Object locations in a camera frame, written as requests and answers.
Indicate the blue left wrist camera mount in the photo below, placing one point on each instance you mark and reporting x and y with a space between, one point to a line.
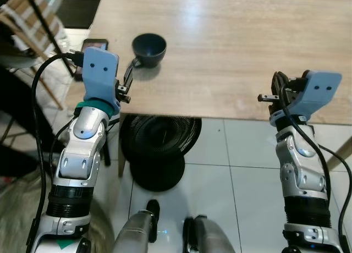
99 71

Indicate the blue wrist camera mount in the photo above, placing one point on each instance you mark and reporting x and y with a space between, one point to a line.
99 71
319 93

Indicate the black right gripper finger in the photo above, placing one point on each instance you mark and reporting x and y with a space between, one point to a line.
286 80
276 83

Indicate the wooden chair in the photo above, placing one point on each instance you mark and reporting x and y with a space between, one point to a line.
30 22

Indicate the light wooden table leg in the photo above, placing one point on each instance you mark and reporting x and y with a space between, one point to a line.
342 152

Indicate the dark blue cup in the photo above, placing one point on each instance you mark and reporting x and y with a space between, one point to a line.
149 48

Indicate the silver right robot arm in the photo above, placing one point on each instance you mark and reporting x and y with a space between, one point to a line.
300 165

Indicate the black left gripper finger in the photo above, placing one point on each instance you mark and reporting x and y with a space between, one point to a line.
131 69
127 77

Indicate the black smartphone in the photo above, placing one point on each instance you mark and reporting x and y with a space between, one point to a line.
94 44

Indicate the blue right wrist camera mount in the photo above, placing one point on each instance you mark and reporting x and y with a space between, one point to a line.
319 93

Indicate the black floor fan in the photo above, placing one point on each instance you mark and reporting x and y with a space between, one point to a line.
157 148

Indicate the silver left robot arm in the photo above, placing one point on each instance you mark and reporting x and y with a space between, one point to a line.
82 148

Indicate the silver right robot leg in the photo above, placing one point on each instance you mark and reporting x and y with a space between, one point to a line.
209 236

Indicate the silver robot leg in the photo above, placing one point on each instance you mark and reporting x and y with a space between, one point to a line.
209 236
135 234

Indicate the silver left robot leg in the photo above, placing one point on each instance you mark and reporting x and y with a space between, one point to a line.
135 234

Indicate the black tripod pole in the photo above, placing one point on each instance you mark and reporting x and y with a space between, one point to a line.
49 36

